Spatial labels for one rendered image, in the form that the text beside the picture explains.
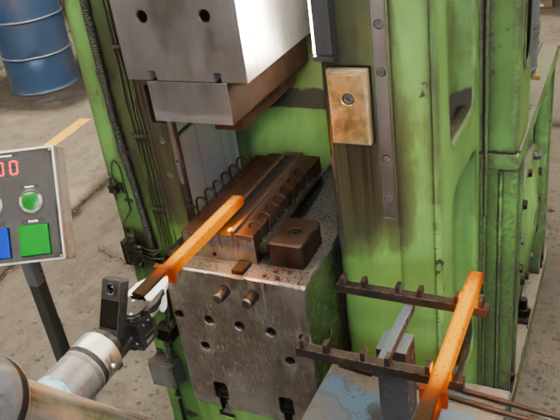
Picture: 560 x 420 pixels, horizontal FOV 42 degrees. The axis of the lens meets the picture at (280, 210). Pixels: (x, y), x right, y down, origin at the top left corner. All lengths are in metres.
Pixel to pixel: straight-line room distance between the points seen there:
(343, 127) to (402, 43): 0.22
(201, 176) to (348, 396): 0.71
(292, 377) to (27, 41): 4.76
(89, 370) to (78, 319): 2.01
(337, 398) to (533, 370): 1.25
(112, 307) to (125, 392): 1.51
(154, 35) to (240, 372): 0.86
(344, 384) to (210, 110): 0.68
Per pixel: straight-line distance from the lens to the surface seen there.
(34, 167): 1.87
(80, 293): 3.50
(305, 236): 1.68
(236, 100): 1.56
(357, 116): 1.57
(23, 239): 1.87
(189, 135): 1.90
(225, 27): 1.48
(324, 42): 1.52
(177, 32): 1.54
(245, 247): 1.72
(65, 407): 1.01
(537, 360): 2.82
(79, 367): 1.33
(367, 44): 1.53
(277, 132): 2.11
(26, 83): 6.33
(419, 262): 1.74
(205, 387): 2.01
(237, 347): 1.85
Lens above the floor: 1.86
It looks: 29 degrees down
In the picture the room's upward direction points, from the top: 8 degrees counter-clockwise
